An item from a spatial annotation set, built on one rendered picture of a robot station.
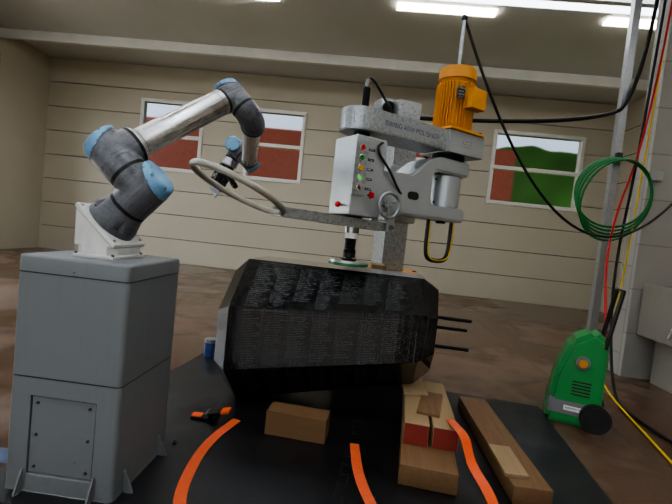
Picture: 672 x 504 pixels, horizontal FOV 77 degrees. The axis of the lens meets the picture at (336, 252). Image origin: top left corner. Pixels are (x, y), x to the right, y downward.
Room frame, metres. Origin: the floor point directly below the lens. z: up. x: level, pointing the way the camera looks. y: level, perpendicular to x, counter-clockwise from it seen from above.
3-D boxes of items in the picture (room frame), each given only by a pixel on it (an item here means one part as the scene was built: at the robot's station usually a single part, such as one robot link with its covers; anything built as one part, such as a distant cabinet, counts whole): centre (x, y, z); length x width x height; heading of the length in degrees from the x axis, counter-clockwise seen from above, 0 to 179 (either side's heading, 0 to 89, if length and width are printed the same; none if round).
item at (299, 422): (2.06, 0.10, 0.07); 0.30 x 0.12 x 0.12; 82
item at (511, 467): (1.85, -0.86, 0.10); 0.25 x 0.10 x 0.01; 176
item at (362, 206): (2.38, -0.14, 1.32); 0.36 x 0.22 x 0.45; 121
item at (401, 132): (2.52, -0.37, 1.62); 0.96 x 0.25 x 0.17; 121
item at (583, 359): (2.65, -1.62, 0.43); 0.35 x 0.35 x 0.87; 66
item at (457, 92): (2.67, -0.64, 1.90); 0.31 x 0.28 x 0.40; 31
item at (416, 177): (2.53, -0.42, 1.31); 0.74 x 0.23 x 0.49; 121
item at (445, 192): (2.69, -0.64, 1.35); 0.19 x 0.19 x 0.20
